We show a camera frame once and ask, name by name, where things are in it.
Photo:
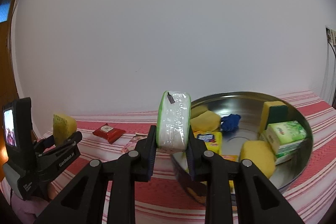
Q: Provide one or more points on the yellow green scrub sponge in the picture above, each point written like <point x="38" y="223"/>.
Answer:
<point x="274" y="113"/>

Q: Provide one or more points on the person's left hand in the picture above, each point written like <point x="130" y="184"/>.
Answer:
<point x="52" y="191"/>

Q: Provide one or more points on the red striped tablecloth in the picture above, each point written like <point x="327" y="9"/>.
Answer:
<point x="312" y="187"/>

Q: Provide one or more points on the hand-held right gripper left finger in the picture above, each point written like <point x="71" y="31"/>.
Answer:
<point x="151" y="155"/>

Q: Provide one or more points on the pink packet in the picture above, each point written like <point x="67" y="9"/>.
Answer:
<point x="131" y="144"/>

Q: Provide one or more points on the blue cloth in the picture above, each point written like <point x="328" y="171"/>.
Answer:
<point x="231" y="121"/>

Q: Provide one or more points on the brown wooden door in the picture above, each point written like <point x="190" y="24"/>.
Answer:
<point x="8" y="56"/>

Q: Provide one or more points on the red packet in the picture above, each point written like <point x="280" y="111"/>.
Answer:
<point x="109" y="132"/>

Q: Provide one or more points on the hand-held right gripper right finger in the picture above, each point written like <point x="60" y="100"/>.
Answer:
<point x="191" y="158"/>

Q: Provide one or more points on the person's left forearm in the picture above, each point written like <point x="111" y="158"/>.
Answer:
<point x="29" y="209"/>

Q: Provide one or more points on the white green tissue pack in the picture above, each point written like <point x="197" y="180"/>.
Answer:
<point x="173" y="121"/>

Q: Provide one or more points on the yellow snack packet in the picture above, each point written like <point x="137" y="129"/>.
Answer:
<point x="210" y="142"/>

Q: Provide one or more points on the wall socket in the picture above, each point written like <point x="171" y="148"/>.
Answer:
<point x="331" y="35"/>

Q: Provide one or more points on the round metal tin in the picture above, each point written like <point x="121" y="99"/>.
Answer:
<point x="249" y="106"/>

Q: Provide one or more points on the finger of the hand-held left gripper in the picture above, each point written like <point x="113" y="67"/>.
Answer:
<point x="69" y="141"/>
<point x="47" y="142"/>

